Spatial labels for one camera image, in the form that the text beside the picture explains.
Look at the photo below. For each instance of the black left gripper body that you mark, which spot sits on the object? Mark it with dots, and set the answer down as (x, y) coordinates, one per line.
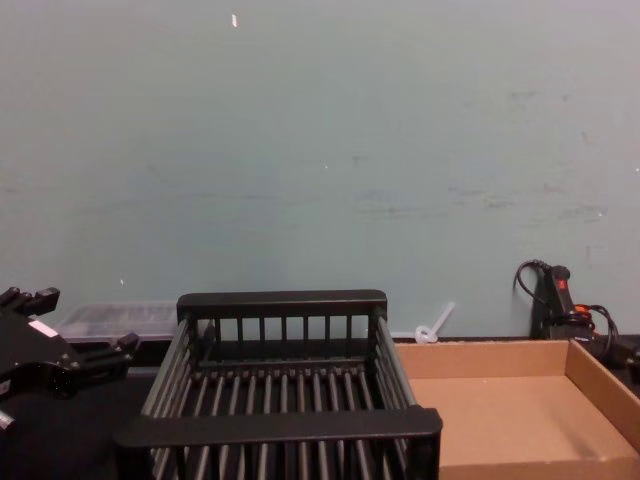
(35, 357)

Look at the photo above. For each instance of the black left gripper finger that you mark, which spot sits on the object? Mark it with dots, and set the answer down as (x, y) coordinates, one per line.
(35, 301)
(107, 357)

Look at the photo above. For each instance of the silver and grey left arm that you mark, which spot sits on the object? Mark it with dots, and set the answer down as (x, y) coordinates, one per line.
(4, 417)

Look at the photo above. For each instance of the clear plastic case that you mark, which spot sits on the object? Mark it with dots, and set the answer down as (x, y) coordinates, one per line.
(120, 320)

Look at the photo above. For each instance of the black table cloth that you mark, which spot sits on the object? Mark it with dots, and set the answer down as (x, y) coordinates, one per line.
(75, 440)

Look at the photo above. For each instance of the black rack with steel bars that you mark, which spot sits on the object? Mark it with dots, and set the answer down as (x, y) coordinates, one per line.
(280, 425)

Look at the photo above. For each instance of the shallow brown cardboard tray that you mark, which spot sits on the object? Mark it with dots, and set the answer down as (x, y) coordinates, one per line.
(505, 415)

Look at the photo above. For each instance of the plain pale wall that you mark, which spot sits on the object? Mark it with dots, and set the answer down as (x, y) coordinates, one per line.
(320, 150)

